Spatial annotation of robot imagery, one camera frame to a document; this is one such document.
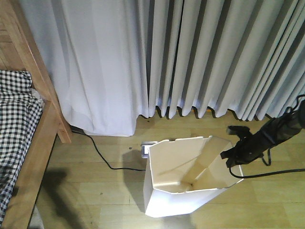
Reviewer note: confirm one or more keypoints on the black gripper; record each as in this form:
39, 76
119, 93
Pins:
244, 152

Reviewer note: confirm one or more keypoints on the white plastic trash bin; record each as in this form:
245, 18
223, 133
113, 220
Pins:
184, 174

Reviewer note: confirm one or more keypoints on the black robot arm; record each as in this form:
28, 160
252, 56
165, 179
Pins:
275, 131

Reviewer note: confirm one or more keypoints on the light grey curtain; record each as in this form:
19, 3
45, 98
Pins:
111, 61

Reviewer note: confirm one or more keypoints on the black white checkered bedding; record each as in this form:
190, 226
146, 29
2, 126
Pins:
20, 111

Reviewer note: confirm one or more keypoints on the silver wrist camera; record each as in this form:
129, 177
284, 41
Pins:
238, 130

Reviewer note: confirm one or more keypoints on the wooden bed frame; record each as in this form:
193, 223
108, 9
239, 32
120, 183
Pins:
19, 52

